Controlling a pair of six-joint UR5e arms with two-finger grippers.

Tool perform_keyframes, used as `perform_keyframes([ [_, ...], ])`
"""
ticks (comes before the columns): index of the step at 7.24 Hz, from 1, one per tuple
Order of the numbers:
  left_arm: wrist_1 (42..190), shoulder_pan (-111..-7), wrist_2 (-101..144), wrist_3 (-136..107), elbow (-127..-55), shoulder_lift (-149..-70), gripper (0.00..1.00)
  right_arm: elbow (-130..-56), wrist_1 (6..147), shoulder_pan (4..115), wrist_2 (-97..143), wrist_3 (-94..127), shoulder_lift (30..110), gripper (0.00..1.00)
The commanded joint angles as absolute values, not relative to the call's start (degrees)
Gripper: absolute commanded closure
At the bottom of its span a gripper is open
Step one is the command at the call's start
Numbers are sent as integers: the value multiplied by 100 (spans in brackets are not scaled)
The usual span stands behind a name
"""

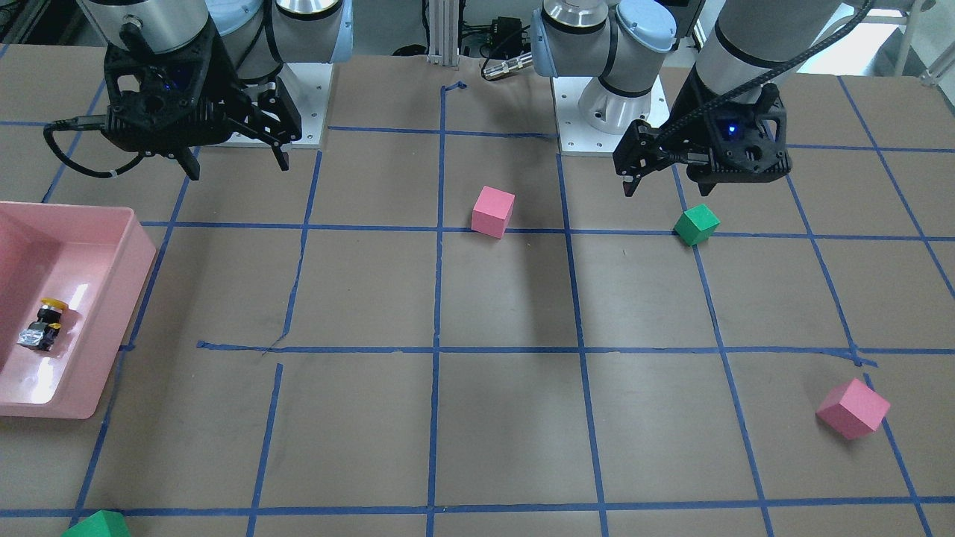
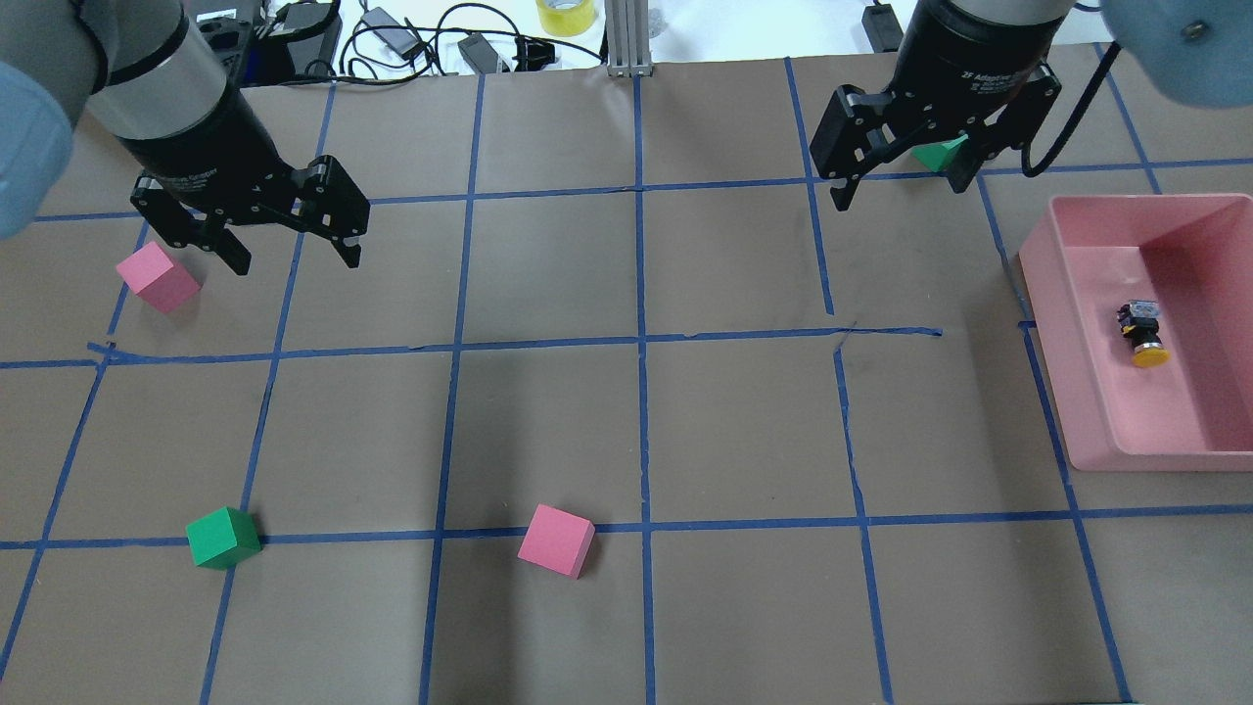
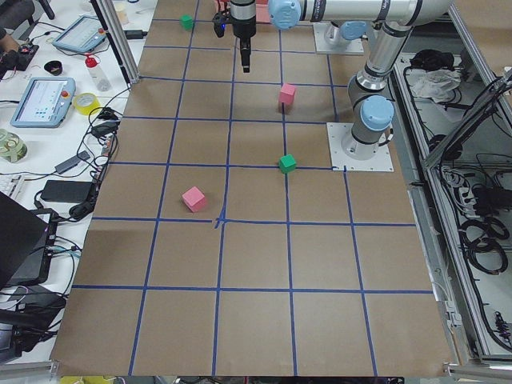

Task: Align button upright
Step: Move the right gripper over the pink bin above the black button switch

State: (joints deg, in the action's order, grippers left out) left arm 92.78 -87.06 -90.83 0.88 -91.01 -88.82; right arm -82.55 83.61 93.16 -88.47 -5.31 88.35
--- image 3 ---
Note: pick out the green cube on gridline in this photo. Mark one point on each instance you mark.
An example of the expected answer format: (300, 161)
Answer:
(287, 163)

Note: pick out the aluminium frame post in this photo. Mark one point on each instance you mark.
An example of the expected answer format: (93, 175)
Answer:
(109, 20)

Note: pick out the black small bowl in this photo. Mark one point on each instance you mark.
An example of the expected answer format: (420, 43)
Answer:
(53, 67)

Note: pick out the grey usb hub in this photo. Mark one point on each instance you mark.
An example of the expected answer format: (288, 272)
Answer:
(72, 162)

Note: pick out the pale green tape rolls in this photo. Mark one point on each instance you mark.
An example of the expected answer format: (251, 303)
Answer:
(13, 148)

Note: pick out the clear squeeze bottle red cap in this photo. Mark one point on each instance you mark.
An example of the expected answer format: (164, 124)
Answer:
(98, 76)

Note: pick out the lower blue teach pendant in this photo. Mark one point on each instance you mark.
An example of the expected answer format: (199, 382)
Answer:
(44, 103)

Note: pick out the green cube far corner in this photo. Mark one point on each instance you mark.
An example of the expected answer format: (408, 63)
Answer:
(187, 22)

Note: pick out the black power adapter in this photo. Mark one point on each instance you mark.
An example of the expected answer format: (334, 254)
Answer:
(66, 191)

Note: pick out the blue teach pendant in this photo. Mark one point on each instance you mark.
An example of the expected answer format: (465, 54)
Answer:
(83, 36)
(44, 103)

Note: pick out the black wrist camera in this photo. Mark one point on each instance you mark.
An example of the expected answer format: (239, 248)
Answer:
(219, 24)

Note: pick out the black laptop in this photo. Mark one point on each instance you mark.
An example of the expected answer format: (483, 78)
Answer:
(26, 239)

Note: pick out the upper blue teach pendant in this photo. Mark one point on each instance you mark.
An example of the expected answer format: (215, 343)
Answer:
(83, 36)

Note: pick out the white crumpled cloth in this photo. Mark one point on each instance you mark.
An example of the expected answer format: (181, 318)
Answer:
(437, 85)

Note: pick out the pink plastic bin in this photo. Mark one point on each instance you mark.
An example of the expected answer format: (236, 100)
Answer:
(262, 13)

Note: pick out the pink cube near base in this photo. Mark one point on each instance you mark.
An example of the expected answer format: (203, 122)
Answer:
(286, 97)

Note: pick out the yellow tape roll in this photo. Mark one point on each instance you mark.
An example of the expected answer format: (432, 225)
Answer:
(86, 104)

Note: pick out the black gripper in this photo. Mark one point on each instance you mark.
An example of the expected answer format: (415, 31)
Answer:
(244, 28)

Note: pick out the pink cube front left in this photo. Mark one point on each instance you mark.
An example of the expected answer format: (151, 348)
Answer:
(194, 199)

